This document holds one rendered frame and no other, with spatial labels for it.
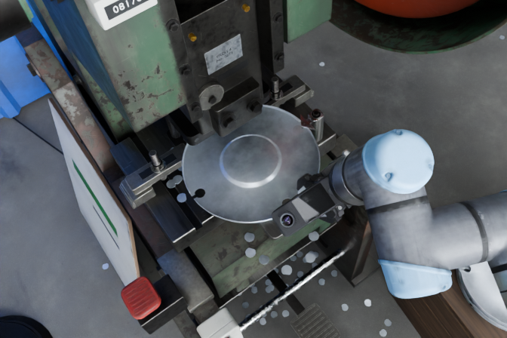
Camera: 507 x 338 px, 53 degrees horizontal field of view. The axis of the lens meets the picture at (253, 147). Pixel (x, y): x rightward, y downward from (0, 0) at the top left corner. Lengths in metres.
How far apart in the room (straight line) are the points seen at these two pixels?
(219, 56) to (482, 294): 0.92
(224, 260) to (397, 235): 0.58
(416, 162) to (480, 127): 1.59
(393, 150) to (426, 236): 0.11
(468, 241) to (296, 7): 0.44
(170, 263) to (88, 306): 0.77
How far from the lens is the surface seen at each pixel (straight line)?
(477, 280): 1.45
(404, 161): 0.60
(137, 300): 1.01
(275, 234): 0.99
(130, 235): 1.33
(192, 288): 1.12
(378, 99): 2.18
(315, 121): 1.11
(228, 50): 0.87
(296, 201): 0.77
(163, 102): 0.79
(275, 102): 1.19
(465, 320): 1.45
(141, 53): 0.70
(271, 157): 1.06
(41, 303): 1.95
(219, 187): 1.04
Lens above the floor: 1.69
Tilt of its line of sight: 57 degrees down
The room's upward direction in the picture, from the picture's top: 7 degrees counter-clockwise
